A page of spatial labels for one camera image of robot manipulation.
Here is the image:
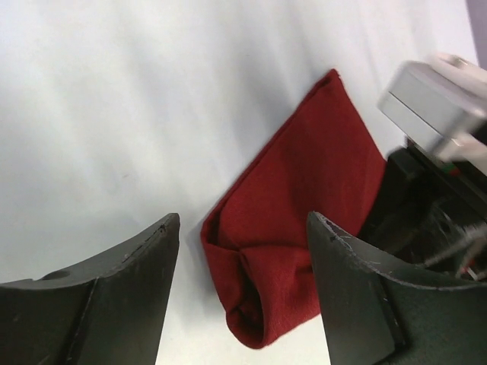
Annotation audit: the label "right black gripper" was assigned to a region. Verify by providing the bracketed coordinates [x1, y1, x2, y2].
[359, 147, 486, 282]

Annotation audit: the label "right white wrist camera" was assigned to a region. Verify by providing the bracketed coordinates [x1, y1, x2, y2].
[378, 53, 486, 162]

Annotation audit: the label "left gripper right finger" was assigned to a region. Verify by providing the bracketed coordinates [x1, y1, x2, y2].
[307, 212, 486, 364]

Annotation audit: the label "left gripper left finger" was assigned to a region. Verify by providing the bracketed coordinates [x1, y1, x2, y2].
[1, 213, 180, 364]

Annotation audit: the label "dark red cloth napkin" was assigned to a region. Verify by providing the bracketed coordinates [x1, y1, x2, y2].
[200, 70, 385, 349]

